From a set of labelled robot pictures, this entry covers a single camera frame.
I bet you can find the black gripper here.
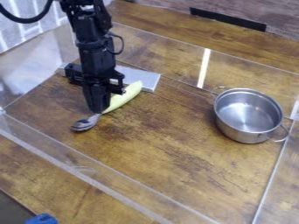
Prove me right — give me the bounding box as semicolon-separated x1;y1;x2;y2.
76;36;125;114

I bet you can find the black cable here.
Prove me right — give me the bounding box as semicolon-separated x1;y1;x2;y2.
0;0;55;25

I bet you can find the silver pot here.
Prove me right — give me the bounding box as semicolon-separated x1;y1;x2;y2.
210;86;290;144

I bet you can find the black strip on wall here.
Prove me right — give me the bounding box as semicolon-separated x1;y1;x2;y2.
190;7;267;32

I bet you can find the blue object at bottom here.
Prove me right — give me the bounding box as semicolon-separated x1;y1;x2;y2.
24;213;59;224

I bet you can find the grey block with dark end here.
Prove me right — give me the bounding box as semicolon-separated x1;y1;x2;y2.
60;63;162;93

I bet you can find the spoon with yellow handle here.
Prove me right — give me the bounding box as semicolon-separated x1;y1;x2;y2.
71;80;143;131

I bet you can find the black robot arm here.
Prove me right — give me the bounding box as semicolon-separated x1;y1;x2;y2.
60;0;126;114

